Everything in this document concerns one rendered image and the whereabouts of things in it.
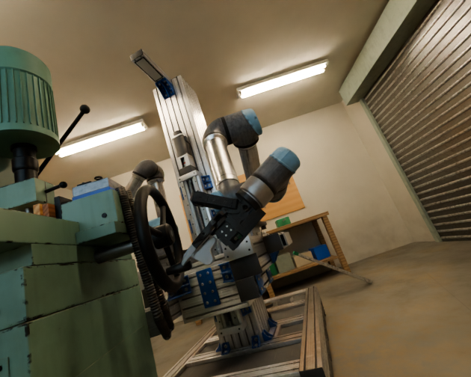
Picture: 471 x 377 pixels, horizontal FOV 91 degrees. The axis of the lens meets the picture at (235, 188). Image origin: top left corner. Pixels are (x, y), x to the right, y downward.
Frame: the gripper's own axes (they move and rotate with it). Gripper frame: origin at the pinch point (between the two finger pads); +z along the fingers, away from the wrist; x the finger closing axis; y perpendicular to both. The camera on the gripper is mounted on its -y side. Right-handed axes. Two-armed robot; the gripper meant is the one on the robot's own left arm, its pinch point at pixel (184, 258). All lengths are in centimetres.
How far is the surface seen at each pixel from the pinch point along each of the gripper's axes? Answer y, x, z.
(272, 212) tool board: 7, 333, -95
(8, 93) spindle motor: -69, 1, 2
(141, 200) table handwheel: -15.4, -3.5, -2.8
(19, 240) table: -21.3, -13.6, 14.9
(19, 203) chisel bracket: -43.3, 5.3, 20.8
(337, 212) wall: 87, 329, -168
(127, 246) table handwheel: -14.1, 7.0, 9.1
